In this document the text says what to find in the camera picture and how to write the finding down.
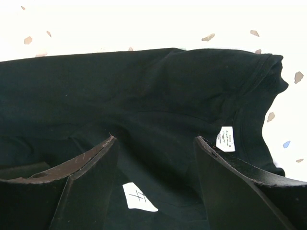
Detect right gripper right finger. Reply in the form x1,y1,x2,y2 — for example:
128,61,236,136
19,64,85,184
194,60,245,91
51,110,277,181
194,136,307,230

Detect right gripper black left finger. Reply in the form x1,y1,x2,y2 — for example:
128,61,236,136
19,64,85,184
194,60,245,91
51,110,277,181
0,136,118,230

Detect black t-shirt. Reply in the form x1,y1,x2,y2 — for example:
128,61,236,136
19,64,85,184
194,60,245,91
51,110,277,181
0,48,288,230

